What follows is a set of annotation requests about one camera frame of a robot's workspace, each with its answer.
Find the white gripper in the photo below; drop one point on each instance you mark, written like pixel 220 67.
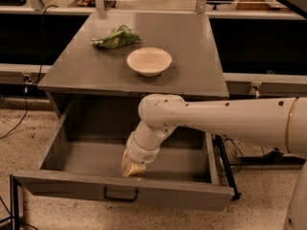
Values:
pixel 141 153

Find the grey top drawer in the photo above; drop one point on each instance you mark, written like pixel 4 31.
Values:
pixel 84 161

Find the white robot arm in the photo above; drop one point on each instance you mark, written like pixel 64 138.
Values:
pixel 271 123

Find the grey drawer cabinet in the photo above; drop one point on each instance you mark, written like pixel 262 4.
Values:
pixel 195 71

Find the white bowl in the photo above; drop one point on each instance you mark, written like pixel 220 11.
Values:
pixel 149 61

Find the black stand leg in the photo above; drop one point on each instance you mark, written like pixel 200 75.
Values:
pixel 227 169

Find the black stand bottom left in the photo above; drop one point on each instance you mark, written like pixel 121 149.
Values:
pixel 15 219

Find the green chip bag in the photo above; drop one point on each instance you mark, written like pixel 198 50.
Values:
pixel 118 37

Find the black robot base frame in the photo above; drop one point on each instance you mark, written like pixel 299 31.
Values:
pixel 273 160

